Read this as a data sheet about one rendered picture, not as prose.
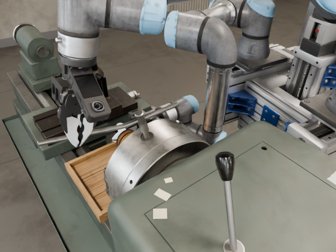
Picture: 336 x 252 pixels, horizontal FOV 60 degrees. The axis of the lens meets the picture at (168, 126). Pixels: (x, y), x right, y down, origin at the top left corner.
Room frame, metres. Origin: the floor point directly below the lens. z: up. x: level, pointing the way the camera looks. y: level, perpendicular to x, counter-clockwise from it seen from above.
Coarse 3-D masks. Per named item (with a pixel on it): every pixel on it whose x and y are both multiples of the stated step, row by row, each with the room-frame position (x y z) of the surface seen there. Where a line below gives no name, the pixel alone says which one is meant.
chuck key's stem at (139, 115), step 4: (136, 112) 0.57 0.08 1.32; (140, 112) 0.57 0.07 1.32; (136, 116) 0.56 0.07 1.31; (140, 116) 0.56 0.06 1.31; (144, 116) 0.57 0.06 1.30; (140, 120) 0.56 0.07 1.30; (144, 120) 0.56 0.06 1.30; (140, 124) 0.56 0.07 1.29; (144, 124) 0.56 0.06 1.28; (140, 128) 0.56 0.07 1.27; (144, 128) 0.56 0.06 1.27; (148, 128) 0.57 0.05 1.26; (144, 132) 0.56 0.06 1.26; (144, 136) 0.57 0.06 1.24; (148, 136) 0.57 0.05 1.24
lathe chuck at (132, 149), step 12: (156, 120) 0.64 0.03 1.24; (168, 120) 0.65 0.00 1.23; (132, 132) 0.60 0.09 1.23; (156, 132) 0.59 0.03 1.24; (168, 132) 0.59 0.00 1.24; (180, 132) 0.60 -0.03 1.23; (192, 132) 0.63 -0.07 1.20; (120, 144) 0.57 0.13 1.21; (132, 144) 0.56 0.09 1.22; (144, 144) 0.55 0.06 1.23; (156, 144) 0.54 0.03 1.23; (120, 156) 0.54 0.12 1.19; (132, 156) 0.53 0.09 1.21; (108, 168) 0.54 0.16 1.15; (120, 168) 0.51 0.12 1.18; (132, 168) 0.50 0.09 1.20; (108, 180) 0.52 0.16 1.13; (120, 180) 0.49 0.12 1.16; (108, 192) 0.53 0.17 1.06; (120, 192) 0.47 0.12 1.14
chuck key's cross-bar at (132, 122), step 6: (174, 102) 0.60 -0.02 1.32; (162, 108) 0.59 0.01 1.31; (168, 108) 0.59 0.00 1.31; (150, 114) 0.57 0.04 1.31; (156, 114) 0.58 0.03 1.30; (132, 120) 0.56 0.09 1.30; (108, 126) 0.54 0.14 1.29; (114, 126) 0.54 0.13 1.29; (120, 126) 0.54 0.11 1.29; (126, 126) 0.55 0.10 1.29; (78, 132) 0.51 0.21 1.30; (96, 132) 0.52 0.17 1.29; (102, 132) 0.53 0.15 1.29; (48, 138) 0.49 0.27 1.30; (54, 138) 0.49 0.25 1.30; (60, 138) 0.49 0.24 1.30; (66, 138) 0.50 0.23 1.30; (42, 144) 0.48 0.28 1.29
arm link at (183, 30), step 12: (216, 0) 1.30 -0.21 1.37; (228, 0) 1.25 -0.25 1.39; (240, 0) 1.27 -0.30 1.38; (180, 12) 0.95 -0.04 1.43; (192, 12) 0.96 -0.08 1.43; (204, 12) 1.05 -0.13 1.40; (216, 12) 1.11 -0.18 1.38; (228, 12) 1.20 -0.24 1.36; (168, 24) 0.92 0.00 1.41; (180, 24) 0.90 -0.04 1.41; (192, 24) 0.89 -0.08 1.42; (204, 24) 0.87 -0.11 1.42; (228, 24) 1.22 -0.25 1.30; (168, 36) 0.91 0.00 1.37; (180, 36) 0.89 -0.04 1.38; (192, 36) 0.87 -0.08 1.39; (180, 48) 0.91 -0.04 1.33; (192, 48) 0.87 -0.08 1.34
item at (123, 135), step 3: (126, 129) 0.75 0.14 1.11; (129, 129) 0.75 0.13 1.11; (123, 132) 0.73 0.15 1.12; (126, 132) 0.73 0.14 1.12; (129, 132) 0.74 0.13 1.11; (120, 135) 0.73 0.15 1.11; (123, 135) 0.72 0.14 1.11; (126, 135) 0.71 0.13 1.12; (117, 138) 0.72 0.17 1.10; (120, 138) 0.72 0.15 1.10; (123, 138) 0.71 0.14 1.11; (117, 141) 0.72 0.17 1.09; (120, 141) 0.70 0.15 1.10; (117, 144) 0.71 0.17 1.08
